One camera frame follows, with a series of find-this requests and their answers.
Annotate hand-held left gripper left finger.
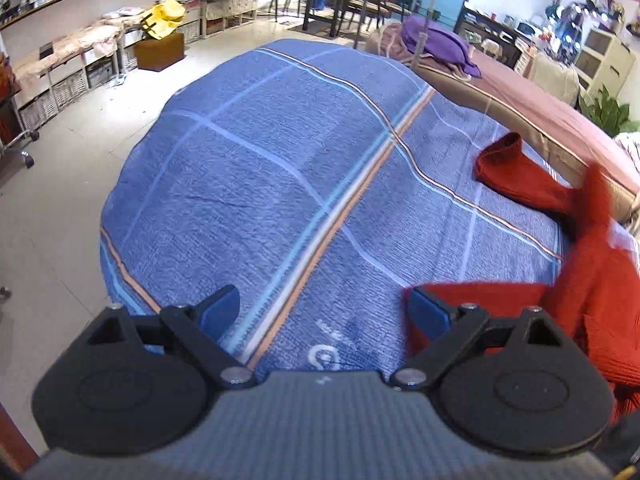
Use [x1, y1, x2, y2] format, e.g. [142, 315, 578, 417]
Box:
[87, 284, 257, 390]

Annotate blue plaid blanket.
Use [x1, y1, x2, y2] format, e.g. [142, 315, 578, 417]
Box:
[99, 38, 571, 373]

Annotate cream cabinet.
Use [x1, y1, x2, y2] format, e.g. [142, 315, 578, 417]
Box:
[575, 25, 638, 98]

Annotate red knitted sweater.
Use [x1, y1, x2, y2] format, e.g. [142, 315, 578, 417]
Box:
[404, 132, 640, 426]

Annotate white wicker bench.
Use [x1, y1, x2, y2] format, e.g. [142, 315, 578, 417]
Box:
[160, 0, 258, 41]

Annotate purple cloth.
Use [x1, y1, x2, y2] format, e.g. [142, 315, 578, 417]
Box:
[402, 16, 482, 79]

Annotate bench with pink cushion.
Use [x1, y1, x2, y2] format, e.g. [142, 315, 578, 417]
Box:
[12, 10, 151, 131]

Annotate metal stand pole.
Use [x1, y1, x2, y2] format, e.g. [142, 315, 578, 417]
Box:
[410, 0, 448, 68]

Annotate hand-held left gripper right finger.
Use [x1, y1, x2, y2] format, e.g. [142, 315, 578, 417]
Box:
[404, 286, 566, 391]

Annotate brown box stool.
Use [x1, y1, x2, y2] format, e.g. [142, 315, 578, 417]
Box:
[134, 32, 186, 72]

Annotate office chair base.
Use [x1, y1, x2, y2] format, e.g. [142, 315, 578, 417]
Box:
[0, 127, 41, 171]

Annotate cream cushion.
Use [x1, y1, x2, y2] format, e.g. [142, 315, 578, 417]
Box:
[530, 52, 581, 106]

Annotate yellow bag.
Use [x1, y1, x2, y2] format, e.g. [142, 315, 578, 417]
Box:
[140, 0, 188, 41]

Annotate bed with pink sheet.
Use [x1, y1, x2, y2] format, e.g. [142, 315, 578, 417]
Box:
[367, 22, 640, 222]

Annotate dark sideboard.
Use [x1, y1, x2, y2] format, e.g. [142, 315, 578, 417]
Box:
[457, 5, 526, 66]

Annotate green plant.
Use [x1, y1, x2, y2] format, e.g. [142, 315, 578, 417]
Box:
[580, 85, 638, 136]

